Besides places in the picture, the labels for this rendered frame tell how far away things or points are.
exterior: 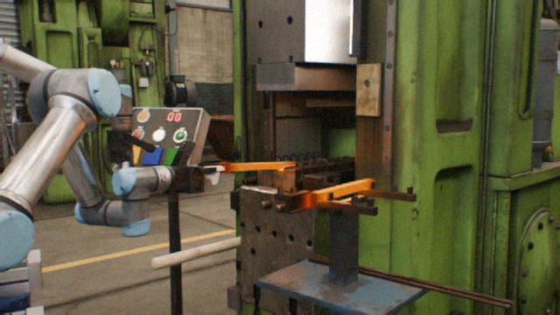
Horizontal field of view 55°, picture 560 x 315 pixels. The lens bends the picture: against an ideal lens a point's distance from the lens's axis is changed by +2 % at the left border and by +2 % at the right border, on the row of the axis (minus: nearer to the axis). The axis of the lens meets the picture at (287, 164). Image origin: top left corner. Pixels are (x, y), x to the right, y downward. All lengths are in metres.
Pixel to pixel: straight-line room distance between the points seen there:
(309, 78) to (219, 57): 9.41
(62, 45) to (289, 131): 4.69
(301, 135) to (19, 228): 1.37
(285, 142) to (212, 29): 9.13
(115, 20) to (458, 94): 5.19
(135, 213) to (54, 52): 5.13
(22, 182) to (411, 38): 1.16
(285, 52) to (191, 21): 9.16
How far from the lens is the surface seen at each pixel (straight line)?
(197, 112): 2.20
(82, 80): 1.33
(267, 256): 1.94
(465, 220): 2.09
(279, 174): 1.91
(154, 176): 1.55
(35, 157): 1.22
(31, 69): 1.74
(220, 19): 11.37
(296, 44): 1.84
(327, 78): 1.96
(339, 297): 1.41
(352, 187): 1.47
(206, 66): 11.08
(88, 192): 1.57
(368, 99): 1.78
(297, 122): 2.22
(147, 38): 6.97
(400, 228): 1.79
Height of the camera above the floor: 1.26
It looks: 8 degrees down
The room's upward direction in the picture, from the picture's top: straight up
